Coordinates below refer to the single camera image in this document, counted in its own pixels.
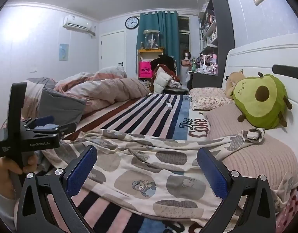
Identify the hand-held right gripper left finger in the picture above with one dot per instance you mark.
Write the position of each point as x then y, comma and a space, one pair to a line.
81, 171

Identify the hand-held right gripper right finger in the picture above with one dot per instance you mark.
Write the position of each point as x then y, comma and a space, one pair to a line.
212, 174

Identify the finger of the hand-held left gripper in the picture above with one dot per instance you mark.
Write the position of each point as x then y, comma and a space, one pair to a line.
44, 120
65, 127

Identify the light blue cloth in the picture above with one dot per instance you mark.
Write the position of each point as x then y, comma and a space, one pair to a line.
46, 127

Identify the bear print pants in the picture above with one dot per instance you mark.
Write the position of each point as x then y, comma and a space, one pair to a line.
149, 174

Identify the person's left forearm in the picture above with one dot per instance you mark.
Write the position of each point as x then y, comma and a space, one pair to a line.
3, 203

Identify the person's left hand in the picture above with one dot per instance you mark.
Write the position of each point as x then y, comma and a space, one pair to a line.
7, 171

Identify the grey cloth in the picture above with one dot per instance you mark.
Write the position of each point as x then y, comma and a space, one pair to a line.
59, 106

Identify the pink ribbed pillow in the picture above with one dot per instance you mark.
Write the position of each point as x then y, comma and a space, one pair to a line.
255, 155

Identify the pink white duvet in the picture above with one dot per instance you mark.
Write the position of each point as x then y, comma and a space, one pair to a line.
110, 87

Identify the floral pillow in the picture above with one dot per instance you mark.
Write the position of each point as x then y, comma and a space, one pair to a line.
207, 98

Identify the avocado plush toy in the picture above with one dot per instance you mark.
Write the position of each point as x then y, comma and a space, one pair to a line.
260, 111

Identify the striped blanket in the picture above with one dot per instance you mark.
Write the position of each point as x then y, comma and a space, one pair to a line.
144, 116

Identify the small white box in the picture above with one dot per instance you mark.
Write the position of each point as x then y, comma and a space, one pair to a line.
169, 105

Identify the pink dotted bed sheet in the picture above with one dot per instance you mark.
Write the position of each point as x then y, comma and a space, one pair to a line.
289, 206

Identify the white door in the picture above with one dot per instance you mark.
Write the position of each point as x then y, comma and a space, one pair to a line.
112, 51

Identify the dark round stool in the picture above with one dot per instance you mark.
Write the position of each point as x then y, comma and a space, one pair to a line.
175, 91

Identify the dark grey desk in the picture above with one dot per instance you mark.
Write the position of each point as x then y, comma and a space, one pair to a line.
204, 81

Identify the orange plush toy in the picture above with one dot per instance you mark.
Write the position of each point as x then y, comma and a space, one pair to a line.
233, 80

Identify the pink bag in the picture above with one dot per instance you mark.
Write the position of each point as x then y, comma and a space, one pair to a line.
145, 70

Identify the white air conditioner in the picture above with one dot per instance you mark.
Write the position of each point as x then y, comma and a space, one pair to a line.
77, 24

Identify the white puffer jacket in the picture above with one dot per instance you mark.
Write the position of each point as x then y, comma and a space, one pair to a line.
162, 80

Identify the green bottle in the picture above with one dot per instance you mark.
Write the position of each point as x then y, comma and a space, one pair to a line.
193, 65

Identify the yellow shelf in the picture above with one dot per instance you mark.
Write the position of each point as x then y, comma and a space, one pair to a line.
149, 51

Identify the dark clothes pile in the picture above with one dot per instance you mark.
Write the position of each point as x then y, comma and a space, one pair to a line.
166, 62

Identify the wig on mannequin head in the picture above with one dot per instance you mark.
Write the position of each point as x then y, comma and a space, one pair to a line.
186, 55

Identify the glass display case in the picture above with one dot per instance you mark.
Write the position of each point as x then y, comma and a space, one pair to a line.
151, 40

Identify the white headboard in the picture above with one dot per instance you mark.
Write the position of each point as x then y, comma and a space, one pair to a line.
260, 58

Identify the black headboard strip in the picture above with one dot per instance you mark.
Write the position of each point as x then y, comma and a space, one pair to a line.
289, 70

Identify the teal curtain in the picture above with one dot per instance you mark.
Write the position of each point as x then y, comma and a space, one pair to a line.
163, 36

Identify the window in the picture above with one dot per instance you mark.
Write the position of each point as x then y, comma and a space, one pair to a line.
183, 36

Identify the dark grey bookshelf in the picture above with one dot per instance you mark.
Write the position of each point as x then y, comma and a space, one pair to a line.
224, 29

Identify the blue wall poster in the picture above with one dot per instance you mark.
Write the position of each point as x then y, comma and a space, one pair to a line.
64, 52

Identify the round wall clock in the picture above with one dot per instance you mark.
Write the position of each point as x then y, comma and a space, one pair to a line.
132, 22

